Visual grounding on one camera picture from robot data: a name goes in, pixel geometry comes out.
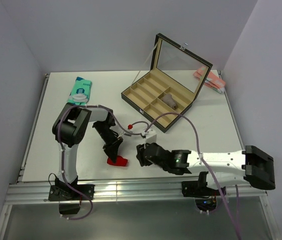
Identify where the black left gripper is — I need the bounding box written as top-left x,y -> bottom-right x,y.
94,121 -> 123,164

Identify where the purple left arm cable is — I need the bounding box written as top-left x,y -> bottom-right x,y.
57,104 -> 149,221

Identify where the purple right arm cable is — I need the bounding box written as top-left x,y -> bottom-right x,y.
143,112 -> 243,240

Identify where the pink patterned sock pair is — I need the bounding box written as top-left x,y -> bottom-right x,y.
193,66 -> 225,94

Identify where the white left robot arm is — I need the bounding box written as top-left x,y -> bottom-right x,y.
52,103 -> 123,200

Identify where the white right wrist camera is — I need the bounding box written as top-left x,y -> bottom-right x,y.
141,128 -> 157,144

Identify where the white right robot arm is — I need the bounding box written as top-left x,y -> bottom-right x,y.
136,143 -> 275,195

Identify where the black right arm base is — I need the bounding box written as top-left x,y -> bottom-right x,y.
181,180 -> 220,215

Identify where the black compartment display box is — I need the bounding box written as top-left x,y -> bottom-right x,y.
121,33 -> 212,133

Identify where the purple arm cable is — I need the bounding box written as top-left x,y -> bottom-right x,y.
57,104 -> 149,221
143,112 -> 243,240

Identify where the red sock with white print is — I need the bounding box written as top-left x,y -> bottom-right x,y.
107,155 -> 128,167

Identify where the aluminium front rail frame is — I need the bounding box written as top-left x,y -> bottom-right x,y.
0,72 -> 282,240

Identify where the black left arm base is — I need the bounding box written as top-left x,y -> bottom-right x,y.
48,184 -> 95,215

